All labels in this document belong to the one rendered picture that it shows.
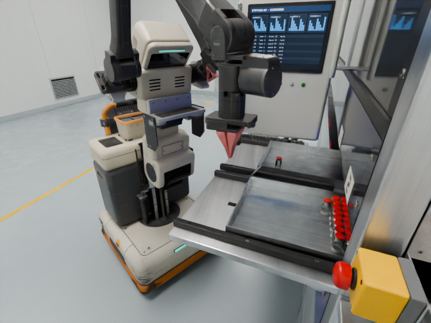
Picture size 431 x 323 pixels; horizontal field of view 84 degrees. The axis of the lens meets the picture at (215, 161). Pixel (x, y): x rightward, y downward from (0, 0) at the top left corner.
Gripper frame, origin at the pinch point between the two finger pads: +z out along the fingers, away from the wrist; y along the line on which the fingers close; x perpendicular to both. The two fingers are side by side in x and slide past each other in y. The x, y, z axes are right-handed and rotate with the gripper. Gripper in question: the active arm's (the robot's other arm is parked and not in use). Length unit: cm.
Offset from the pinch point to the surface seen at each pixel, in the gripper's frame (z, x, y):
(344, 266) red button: 7.6, -16.9, 24.8
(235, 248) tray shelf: 20.7, -7.8, 4.5
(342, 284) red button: 9.3, -18.9, 24.7
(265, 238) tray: 17.8, -4.9, 11.0
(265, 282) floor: 108, 54, 6
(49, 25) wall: -60, 323, -496
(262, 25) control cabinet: -32, 88, -15
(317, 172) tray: 19.8, 38.6, 21.2
